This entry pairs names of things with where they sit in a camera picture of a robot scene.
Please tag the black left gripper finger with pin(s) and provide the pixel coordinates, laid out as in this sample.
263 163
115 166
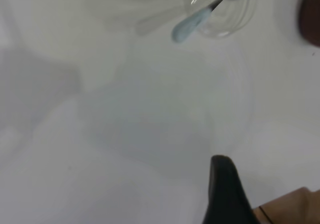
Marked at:
225 199

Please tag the red ceramic mug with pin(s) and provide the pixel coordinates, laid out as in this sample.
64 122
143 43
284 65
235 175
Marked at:
311 19

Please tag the clear glass lid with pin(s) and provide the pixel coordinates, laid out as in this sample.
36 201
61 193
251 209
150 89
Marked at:
235 22

